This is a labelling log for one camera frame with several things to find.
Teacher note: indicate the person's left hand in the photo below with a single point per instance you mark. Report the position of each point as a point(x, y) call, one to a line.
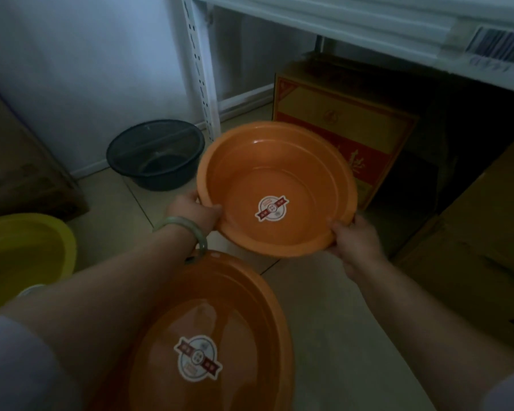
point(188, 211)

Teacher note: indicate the person's right hand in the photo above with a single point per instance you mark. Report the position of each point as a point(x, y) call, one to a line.
point(359, 248)

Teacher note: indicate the person's left thumb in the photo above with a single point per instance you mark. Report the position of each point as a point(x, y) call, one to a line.
point(210, 210)

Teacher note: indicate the person's right thumb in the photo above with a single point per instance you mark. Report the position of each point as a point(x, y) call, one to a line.
point(340, 232)

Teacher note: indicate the orange plastic basin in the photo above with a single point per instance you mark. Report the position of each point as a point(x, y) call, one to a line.
point(278, 188)
point(210, 338)

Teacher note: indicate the person's left forearm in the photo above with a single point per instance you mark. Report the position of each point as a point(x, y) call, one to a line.
point(94, 303)

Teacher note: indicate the person's right forearm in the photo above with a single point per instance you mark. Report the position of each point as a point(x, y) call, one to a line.
point(428, 325)

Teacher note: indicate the green jade bangle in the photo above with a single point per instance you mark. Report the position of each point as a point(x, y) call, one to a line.
point(184, 226)

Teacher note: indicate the round basin sticker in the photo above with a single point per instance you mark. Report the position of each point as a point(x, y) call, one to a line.
point(272, 208)
point(197, 357)

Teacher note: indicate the dark blue plastic basin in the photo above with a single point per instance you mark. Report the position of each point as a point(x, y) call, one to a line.
point(156, 154)

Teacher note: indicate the red and yellow cardboard box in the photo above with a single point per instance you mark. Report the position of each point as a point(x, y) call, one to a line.
point(347, 119)

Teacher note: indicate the brown cardboard box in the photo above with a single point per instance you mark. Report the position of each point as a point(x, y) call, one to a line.
point(479, 248)
point(17, 166)

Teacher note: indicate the yellow plastic basin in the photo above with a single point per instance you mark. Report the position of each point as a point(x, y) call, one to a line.
point(21, 252)

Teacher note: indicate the white metal shelf rack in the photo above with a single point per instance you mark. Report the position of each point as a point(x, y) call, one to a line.
point(325, 25)

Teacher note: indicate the white barcode label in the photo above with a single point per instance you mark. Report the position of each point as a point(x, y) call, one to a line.
point(503, 44)

